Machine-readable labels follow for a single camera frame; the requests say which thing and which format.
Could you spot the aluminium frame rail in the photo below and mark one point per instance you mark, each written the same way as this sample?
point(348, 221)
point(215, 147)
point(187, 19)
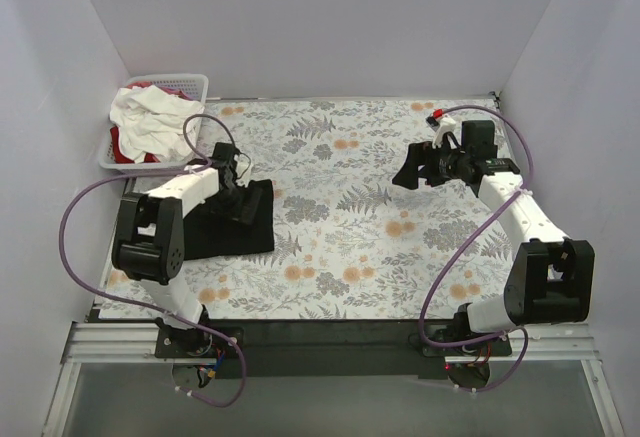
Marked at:
point(119, 342)

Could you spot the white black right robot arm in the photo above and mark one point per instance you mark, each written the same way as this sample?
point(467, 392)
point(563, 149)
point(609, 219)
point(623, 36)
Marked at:
point(551, 277)

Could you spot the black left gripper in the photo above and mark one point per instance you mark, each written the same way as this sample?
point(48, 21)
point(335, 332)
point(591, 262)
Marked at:
point(245, 197)

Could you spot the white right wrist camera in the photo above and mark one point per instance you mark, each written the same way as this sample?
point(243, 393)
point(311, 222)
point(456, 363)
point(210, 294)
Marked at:
point(440, 124)

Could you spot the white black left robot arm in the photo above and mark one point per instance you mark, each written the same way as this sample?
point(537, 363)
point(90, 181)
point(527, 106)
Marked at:
point(149, 240)

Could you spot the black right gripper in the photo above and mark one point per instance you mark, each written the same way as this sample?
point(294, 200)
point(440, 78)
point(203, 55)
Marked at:
point(430, 167)

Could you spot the white t-shirt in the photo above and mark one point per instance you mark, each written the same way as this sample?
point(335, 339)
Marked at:
point(155, 122)

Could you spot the black t-shirt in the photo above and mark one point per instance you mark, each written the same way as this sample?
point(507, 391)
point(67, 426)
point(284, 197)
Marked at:
point(207, 235)

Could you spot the floral patterned table mat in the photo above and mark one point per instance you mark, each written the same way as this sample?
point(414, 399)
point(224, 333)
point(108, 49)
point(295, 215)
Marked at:
point(348, 243)

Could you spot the white plastic laundry basket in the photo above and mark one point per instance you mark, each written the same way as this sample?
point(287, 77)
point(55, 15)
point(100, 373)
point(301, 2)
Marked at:
point(149, 127)

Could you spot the red t-shirt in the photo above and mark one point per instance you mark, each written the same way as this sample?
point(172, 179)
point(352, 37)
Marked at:
point(125, 149)

